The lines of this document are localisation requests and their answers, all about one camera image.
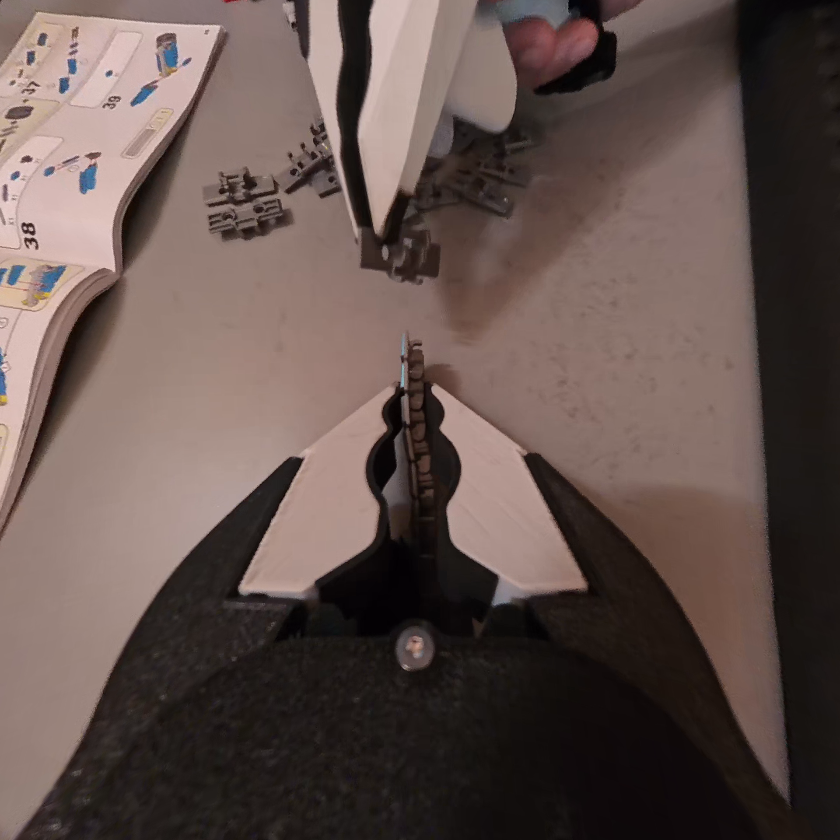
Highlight grey desk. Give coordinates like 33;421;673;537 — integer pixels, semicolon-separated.
0;0;791;840

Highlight single grey track link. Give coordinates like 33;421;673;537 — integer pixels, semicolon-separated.
359;226;442;285

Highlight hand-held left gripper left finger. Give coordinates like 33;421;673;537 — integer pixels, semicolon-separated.
238;384;401;601

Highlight instruction booklet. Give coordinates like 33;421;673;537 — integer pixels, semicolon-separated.
0;12;228;534

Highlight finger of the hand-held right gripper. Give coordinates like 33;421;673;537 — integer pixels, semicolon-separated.
354;0;480;237
305;0;368;240

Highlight pile of grey track links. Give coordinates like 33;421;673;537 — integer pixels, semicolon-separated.
202;117;547;242

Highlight assembled grey track chain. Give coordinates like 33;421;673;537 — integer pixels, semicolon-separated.
396;331;442;560

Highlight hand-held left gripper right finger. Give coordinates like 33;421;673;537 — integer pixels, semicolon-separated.
430;384;589;605

